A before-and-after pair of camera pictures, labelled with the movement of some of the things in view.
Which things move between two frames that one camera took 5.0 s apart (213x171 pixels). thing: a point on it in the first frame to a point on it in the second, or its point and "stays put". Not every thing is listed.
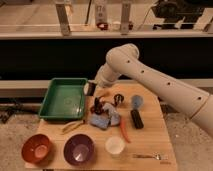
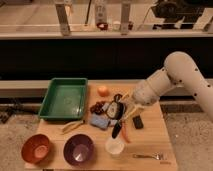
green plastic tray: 64,99 stays put
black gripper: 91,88 to 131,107
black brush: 136,102 to 115,110
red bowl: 36,148 stays put
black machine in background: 172,11 stays put
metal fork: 155,155 stays put
